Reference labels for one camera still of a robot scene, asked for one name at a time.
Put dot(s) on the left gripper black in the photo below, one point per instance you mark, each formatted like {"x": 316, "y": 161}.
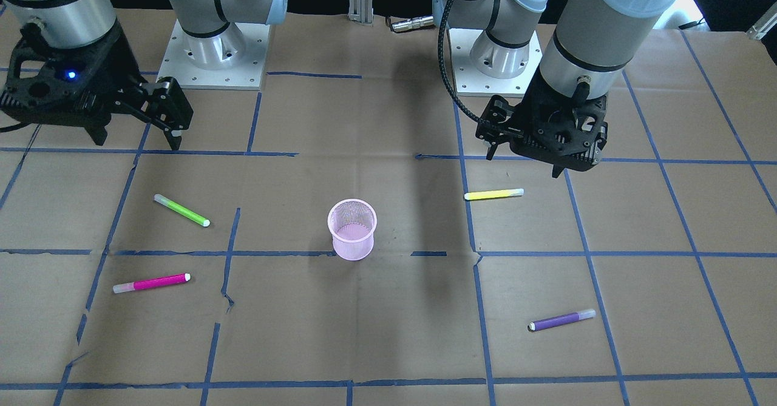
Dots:
{"x": 501, "y": 121}

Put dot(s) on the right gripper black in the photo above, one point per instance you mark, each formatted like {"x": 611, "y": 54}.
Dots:
{"x": 116, "y": 60}

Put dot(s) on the pink pen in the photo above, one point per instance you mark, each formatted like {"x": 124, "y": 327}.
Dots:
{"x": 154, "y": 283}

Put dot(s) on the purple pen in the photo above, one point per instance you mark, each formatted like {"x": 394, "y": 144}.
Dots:
{"x": 560, "y": 320}

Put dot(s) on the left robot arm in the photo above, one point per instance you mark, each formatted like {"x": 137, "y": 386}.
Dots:
{"x": 595, "y": 38}

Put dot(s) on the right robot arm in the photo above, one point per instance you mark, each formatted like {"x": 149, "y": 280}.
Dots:
{"x": 74, "y": 23}

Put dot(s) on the pink mesh cup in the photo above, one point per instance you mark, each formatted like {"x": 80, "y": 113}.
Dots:
{"x": 352, "y": 223}

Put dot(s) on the yellow pen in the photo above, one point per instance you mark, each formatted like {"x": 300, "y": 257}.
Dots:
{"x": 493, "y": 194}

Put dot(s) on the green pen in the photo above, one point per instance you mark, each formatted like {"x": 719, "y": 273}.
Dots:
{"x": 182, "y": 210}

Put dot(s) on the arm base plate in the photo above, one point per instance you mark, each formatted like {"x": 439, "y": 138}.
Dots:
{"x": 482, "y": 68}
{"x": 233, "y": 60}

